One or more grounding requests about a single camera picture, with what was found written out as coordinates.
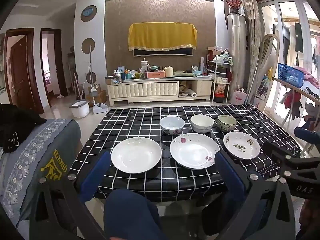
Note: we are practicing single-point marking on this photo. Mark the pink bag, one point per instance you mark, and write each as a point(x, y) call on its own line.
point(240, 97)

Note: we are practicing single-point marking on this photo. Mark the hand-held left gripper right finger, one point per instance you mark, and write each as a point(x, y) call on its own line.
point(228, 170)

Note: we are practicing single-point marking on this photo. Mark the blue plastic basket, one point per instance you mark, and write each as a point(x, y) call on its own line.
point(290, 72)

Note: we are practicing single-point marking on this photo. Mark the green patterned bowl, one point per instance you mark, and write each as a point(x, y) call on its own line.
point(226, 126)

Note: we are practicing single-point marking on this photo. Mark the round brown wall disc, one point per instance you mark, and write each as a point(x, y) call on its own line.
point(92, 76)
point(88, 45)

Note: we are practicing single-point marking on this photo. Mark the white dustpan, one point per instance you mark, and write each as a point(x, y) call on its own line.
point(100, 108)

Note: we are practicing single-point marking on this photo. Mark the grey embroidered chair cover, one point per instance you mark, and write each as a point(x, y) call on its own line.
point(50, 142)

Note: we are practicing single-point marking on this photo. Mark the pink-flecked white plate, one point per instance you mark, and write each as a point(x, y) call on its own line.
point(192, 152)

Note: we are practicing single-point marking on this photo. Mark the standing air conditioner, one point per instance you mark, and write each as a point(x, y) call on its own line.
point(236, 55)

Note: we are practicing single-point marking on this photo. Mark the white paper roll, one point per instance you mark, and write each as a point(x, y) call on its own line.
point(191, 93)

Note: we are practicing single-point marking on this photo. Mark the glass balcony door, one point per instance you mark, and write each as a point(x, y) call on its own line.
point(275, 30)

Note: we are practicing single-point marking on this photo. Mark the round blue wall clock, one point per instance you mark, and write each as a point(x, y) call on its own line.
point(88, 12)

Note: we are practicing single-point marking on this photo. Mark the white mop bucket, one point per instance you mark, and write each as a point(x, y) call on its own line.
point(79, 110)

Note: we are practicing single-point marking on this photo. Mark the plain white plate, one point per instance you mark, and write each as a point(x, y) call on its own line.
point(136, 155)

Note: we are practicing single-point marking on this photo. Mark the person's left leg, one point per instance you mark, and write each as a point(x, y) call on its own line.
point(130, 212)

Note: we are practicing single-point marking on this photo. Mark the red flower vase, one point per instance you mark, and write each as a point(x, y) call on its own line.
point(234, 5)

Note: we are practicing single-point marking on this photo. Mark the white metal shelf rack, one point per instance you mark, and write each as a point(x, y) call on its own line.
point(220, 80)

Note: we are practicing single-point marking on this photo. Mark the patterned beige curtain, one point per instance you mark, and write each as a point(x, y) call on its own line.
point(250, 30)

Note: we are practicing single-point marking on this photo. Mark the cardboard boxes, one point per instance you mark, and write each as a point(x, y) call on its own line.
point(101, 96)

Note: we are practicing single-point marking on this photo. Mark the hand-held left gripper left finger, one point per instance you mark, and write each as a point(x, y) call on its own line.
point(95, 170)

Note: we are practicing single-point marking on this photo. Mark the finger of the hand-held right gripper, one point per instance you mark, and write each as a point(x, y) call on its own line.
point(305, 135)
point(276, 153)

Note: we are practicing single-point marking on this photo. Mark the blue and white bowl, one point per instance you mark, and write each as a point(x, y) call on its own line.
point(172, 123)

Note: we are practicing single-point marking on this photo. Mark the black white checkered tablecloth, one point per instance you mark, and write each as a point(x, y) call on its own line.
point(140, 120)

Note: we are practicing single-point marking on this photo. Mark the plain white bowl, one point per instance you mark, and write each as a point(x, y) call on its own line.
point(202, 121)

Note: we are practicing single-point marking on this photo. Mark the brown doorway frame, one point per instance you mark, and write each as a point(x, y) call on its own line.
point(60, 62)

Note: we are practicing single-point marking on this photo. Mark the black television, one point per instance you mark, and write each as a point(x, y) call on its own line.
point(162, 53)

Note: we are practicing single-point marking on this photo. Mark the green floral white plate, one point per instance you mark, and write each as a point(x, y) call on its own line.
point(233, 140)

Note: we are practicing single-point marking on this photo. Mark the white tumbler with straw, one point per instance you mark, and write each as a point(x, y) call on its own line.
point(145, 66)

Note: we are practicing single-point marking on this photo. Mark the yellow dust cloth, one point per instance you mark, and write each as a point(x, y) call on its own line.
point(162, 35)

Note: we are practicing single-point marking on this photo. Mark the pink box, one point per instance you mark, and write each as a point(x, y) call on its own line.
point(156, 74)

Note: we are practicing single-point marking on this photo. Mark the cream curved frame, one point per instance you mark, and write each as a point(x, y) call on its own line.
point(262, 42)

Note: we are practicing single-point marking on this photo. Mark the cream television cabinet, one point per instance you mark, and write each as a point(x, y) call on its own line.
point(140, 90)

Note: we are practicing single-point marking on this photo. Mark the pile of hanging clothes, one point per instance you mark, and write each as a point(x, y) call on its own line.
point(292, 100)

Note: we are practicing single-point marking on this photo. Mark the black bag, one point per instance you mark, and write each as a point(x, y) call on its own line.
point(17, 125)

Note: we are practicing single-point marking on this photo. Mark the brown wooden door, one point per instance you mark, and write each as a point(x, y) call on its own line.
point(22, 75)

